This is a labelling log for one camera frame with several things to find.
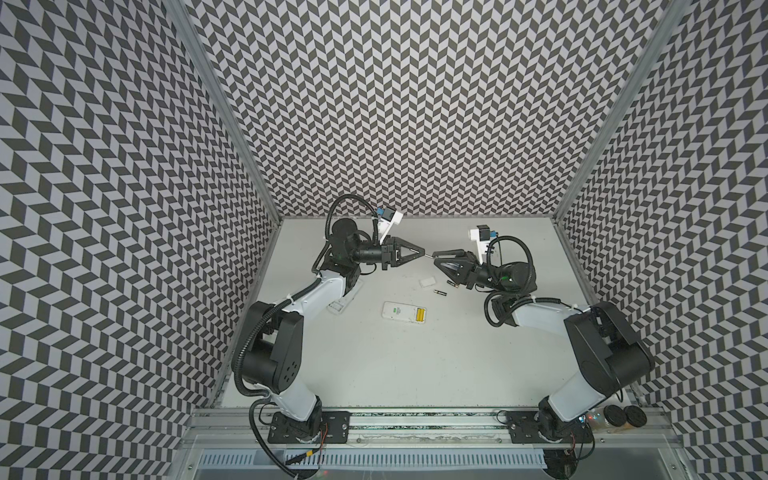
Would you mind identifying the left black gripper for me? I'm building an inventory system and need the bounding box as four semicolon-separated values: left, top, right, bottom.
351;234;426;271

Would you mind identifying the white battery cover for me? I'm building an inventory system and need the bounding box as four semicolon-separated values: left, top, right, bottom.
419;276;436;288

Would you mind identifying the white remote with green buttons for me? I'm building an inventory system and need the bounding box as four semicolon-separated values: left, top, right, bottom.
381;302;427;324

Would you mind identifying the small white remote control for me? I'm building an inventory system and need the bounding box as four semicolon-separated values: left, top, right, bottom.
327;280;365;315

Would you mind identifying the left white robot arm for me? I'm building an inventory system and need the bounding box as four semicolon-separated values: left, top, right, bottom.
231;208;425;442

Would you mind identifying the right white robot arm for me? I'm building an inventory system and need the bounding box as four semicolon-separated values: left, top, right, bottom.
432;246;655;443

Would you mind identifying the white ventilation grille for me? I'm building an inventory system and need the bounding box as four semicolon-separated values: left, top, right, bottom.
198;448;546;471

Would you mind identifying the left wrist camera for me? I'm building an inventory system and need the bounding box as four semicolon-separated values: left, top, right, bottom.
374;207;403;244

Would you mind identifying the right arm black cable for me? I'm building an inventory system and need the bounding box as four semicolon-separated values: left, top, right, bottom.
482;235;565;329

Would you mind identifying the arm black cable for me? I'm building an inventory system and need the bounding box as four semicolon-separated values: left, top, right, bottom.
482;235;565;329
311;193;383;277

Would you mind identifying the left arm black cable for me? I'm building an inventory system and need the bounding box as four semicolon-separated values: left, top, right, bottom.
311;193;383;277

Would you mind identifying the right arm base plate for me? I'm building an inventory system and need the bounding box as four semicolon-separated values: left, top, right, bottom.
496;410;595;446

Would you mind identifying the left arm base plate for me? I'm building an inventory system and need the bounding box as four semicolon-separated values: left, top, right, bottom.
267;410;351;445

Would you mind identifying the aluminium front rail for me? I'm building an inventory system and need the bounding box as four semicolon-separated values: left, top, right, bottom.
180;407;683;449

